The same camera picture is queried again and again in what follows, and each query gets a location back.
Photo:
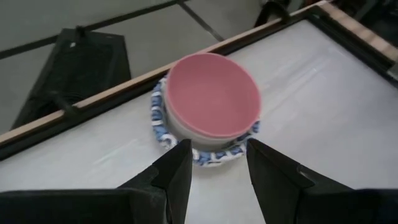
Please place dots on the black frame bracket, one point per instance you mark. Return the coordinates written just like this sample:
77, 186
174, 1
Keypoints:
260, 14

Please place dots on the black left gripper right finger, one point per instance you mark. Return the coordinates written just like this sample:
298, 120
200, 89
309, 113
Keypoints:
280, 199

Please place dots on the pink plastic bowl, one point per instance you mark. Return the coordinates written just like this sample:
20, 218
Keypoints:
211, 93

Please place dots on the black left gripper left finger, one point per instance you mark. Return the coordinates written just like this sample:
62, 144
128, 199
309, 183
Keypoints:
93, 208

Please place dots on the blue patterned paper bowl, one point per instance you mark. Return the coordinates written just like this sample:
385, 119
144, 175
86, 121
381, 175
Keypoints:
157, 118

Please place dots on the black mesh box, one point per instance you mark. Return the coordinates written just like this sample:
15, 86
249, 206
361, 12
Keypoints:
77, 68

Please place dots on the white plastic bowl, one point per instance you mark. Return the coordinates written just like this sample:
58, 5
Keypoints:
186, 137

